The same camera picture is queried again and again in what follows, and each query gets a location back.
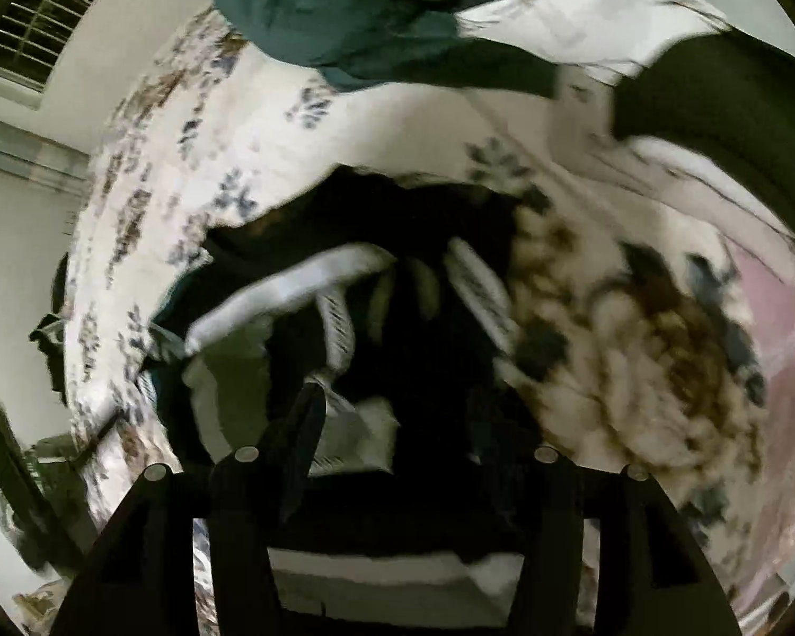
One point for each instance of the black grey white striped garment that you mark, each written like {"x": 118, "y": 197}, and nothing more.
{"x": 404, "y": 232}

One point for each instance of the teal green garment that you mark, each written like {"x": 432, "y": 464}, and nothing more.
{"x": 318, "y": 6}

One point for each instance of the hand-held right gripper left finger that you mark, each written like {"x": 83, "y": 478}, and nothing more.
{"x": 308, "y": 427}

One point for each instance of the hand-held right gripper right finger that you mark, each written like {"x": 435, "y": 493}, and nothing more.
{"x": 550, "y": 510}

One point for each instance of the white floral bed sheet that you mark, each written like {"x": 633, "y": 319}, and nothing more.
{"x": 271, "y": 139}

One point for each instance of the dark olive garment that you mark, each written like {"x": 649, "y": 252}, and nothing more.
{"x": 702, "y": 99}

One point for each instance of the dark furniture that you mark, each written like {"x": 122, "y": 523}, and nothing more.
{"x": 13, "y": 470}

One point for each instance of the pink cloth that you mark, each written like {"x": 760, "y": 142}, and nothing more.
{"x": 775, "y": 318}

